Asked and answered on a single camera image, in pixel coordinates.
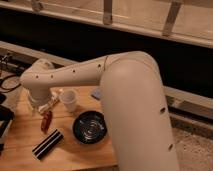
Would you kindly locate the blue sponge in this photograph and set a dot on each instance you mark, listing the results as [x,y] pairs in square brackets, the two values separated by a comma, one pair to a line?
[96,93]

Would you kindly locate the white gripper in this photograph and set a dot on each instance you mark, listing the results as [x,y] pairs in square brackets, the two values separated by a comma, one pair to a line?
[41,99]

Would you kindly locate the black ceramic bowl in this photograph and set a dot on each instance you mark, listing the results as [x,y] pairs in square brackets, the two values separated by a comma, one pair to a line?
[89,127]

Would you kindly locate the black object at left edge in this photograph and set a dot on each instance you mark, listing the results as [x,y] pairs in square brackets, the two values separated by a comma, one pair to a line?
[6,116]

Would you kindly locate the translucent plastic cup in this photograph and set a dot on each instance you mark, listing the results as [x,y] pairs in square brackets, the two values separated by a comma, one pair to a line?
[68,98]

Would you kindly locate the black white striped box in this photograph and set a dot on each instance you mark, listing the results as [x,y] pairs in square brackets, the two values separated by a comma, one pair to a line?
[47,144]

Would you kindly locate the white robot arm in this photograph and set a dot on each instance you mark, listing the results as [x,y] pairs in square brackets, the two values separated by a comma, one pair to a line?
[132,100]

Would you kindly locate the white wrapped packet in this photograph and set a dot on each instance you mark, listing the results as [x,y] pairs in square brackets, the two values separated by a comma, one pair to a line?
[55,97]

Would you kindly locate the wooden table board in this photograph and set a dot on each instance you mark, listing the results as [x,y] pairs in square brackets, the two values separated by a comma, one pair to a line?
[68,155]

